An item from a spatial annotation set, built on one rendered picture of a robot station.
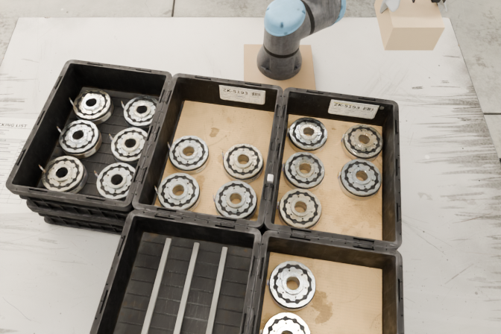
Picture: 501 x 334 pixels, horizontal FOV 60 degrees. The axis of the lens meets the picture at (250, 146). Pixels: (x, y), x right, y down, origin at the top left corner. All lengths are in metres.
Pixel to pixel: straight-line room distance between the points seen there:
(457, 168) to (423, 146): 0.11
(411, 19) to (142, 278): 0.86
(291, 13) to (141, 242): 0.75
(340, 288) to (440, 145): 0.61
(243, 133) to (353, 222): 0.37
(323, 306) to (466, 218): 0.53
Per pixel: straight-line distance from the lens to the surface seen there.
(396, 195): 1.04
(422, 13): 1.14
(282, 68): 1.40
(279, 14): 1.31
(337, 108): 1.19
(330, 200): 1.11
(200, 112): 1.23
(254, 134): 1.18
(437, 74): 1.62
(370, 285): 1.06
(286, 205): 1.05
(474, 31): 2.95
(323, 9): 1.37
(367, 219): 1.11
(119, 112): 1.28
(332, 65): 1.53
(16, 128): 1.52
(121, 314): 1.05
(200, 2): 2.82
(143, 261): 1.07
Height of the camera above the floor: 1.83
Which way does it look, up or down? 59 degrees down
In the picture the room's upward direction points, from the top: 1 degrees clockwise
